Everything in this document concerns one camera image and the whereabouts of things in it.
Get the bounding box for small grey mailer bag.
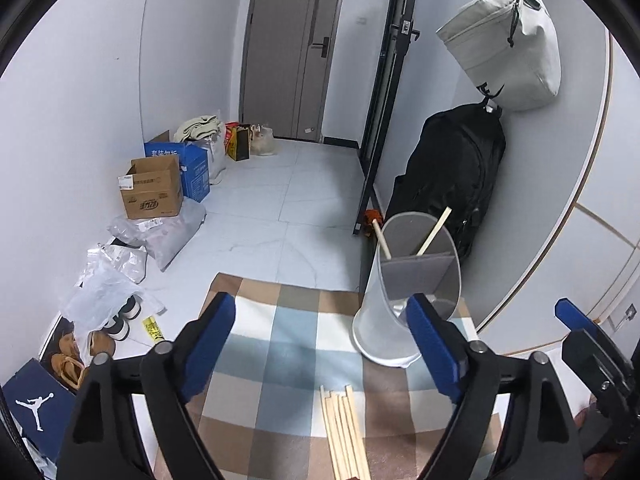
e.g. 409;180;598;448
107;214;151;250

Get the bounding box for blue cardboard box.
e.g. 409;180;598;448
144;130;211;203

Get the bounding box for dark blue shoe box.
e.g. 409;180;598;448
0;357;78;466

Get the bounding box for light grey hanging bag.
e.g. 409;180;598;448
436;0;561;112

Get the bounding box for beige plastic bag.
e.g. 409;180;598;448
250;124;277;156

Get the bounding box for white sack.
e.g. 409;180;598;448
202;130;228;185

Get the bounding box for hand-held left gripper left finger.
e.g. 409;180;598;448
56;291;237;480

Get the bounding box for brown shoe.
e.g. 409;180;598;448
89;330;117;357
50;352;89;391

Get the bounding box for black backpack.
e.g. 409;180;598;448
385;102;507;263

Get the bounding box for wooden chopstick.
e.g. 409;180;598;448
416;207;452;257
320;385;343;480
372;223;392;260
340;394;364;480
346;385;372;480
334;395;357;480
327;394;350;480

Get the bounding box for large grey mailer bag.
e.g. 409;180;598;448
142;199;207;273

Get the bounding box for yellow label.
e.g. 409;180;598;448
141;316;166;343

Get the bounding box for grey door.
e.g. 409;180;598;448
239;0;348;142

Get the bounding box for white shoe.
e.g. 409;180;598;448
120;295;144;321
102;317;132;342

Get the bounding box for clear plastic bags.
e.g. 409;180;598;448
62;242;166;331

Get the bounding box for grey utensil holder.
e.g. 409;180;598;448
352;212;461;368

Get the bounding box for brown cardboard box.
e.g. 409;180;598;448
118;155;185;221

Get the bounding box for white bag with beige cloth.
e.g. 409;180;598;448
173;115;223;143

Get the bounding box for checked cloth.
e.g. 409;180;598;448
150;272;503;480

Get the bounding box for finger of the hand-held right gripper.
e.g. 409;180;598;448
554;298;640;413

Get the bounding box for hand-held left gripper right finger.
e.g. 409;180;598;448
406;294;585;480

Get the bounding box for black and yellow bag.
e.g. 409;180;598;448
227;124;252;162

